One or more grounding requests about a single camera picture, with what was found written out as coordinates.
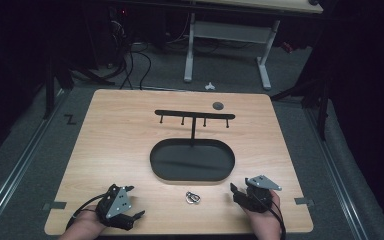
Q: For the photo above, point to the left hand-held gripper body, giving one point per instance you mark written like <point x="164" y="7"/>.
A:
<point x="115" y="204"/>

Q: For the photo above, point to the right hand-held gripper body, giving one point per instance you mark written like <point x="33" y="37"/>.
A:
<point x="260" y="196"/>

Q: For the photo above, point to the black hook rack with tray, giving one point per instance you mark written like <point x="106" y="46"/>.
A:
<point x="193" y="163"/>

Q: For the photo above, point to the person's right hand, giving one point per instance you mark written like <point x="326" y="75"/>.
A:
<point x="266" y="220"/>

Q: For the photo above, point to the person's left hand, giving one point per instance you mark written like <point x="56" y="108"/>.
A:
<point x="88" y="221"/>

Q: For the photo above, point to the grey tape strip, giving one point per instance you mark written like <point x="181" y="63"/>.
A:
<point x="304" y="201"/>
<point x="56" y="205"/>

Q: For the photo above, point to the black round table grommet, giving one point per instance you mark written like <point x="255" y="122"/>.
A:
<point x="217" y="106"/>

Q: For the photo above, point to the small white floor object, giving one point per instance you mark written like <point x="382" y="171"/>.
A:
<point x="209" y="87"/>

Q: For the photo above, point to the black metal stand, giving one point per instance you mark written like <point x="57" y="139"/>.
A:
<point x="49" y="90"/>
<point x="322" y="110"/>

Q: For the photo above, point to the small red object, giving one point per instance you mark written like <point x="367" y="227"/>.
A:
<point x="287" y="47"/>

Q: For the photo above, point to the desk with white legs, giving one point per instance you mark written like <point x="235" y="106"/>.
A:
<point x="230" y="31"/>

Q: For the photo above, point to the metal floor rail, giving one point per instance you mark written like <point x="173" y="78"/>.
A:
<point x="20" y="166"/>
<point x="336" y="176"/>

